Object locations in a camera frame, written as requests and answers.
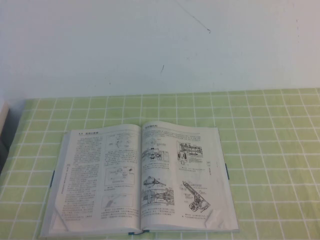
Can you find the green white checked tablecloth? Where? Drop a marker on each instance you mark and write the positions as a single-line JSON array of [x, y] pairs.
[[265, 150]]

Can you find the technical book with diagrams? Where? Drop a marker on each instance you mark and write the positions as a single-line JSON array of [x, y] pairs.
[[112, 175]]

